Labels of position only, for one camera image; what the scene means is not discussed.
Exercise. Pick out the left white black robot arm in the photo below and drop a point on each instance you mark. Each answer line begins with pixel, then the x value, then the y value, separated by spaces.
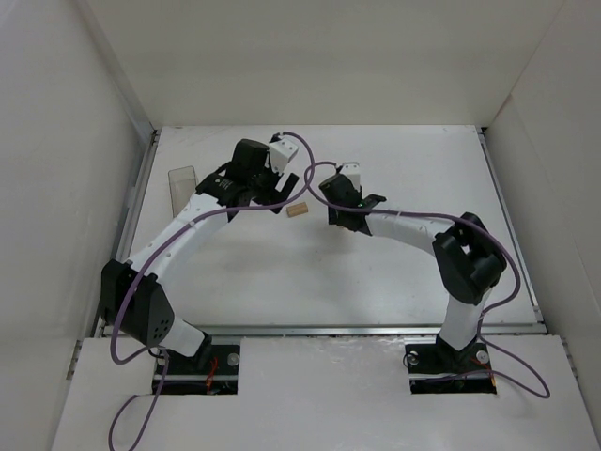
pixel 134 293

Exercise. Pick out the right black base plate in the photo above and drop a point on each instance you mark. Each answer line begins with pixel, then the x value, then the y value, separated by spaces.
pixel 434 369

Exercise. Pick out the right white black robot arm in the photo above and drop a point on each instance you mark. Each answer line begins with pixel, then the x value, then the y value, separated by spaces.
pixel 469 264

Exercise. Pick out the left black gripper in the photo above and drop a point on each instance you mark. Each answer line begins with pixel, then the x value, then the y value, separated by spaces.
pixel 270 189

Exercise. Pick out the metal rail front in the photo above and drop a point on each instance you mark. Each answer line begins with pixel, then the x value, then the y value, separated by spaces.
pixel 360 330

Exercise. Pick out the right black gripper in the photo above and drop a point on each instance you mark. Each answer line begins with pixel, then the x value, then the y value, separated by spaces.
pixel 346 218

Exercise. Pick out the clear plastic box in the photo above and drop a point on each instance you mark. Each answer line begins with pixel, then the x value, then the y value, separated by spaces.
pixel 182 185

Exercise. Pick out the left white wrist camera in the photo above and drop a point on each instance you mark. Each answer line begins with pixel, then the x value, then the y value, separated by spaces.
pixel 281 153

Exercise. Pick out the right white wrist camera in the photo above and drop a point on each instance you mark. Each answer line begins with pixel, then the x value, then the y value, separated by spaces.
pixel 352 171

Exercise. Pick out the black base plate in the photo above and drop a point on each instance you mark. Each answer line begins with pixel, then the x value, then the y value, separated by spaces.
pixel 218 376
pixel 434 369

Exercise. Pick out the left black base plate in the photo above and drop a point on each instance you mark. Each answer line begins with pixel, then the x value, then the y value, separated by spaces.
pixel 218 376

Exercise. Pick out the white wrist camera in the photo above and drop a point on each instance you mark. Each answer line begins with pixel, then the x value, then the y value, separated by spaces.
pixel 281 153
pixel 352 171

